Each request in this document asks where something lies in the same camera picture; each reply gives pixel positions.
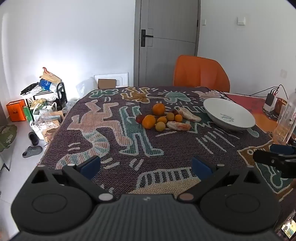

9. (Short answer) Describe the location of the white black charger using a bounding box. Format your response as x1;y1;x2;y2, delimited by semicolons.
264;93;277;112

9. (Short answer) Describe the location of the orange paper bag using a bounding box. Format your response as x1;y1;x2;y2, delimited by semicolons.
6;99;26;122

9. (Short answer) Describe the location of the black door handle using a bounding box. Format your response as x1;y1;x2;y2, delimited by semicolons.
141;30;153;47

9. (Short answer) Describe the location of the white plastic bag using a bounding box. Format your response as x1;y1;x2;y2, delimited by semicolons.
30;119;61;142

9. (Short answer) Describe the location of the white plate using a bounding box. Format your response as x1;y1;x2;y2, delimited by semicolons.
203;98;256;131

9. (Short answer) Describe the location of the clear plastic bottle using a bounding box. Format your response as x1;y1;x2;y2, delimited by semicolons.
273;88;296;145

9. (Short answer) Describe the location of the cardboard box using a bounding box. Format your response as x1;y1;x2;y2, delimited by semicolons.
98;79;117;89

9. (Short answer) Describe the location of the smartphone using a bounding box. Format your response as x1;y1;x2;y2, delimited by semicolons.
281;219;296;239

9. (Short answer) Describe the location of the grey door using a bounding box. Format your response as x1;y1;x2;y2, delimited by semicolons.
134;0;201;88

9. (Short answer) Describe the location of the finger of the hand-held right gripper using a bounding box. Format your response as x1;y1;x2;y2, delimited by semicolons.
253;149;296;179
270;144;296;156

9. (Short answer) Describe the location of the red orange cloth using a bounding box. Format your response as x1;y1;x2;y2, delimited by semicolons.
222;92;279;131

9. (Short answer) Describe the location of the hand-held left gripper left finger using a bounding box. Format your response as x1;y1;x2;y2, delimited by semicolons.
30;156;116;205

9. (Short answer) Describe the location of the black cable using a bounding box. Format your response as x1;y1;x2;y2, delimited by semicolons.
220;85;290;103

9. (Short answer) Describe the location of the clear plastic bag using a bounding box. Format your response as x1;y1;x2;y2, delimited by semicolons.
76;77;97;100

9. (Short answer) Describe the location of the orange chair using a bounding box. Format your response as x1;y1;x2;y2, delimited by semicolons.
173;55;230;93

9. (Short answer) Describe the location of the white foam panel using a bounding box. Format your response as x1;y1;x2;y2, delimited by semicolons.
94;72;129;89

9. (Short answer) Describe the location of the green cushion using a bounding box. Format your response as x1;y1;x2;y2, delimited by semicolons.
0;125;18;152

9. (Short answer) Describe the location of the blue packet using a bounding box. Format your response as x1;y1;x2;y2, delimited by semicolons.
39;79;53;90

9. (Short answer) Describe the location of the large orange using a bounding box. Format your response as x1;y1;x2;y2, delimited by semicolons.
142;115;156;129
152;103;166;116

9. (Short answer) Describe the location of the printed blanket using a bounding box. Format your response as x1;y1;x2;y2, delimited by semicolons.
39;86;296;209

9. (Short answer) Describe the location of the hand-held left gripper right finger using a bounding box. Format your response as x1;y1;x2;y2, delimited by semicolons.
178;156;262;205

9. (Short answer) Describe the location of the small orange box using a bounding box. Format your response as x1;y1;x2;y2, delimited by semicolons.
275;98;287;114

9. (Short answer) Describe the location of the black storage rack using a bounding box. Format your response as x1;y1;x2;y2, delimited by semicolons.
21;82;68;122

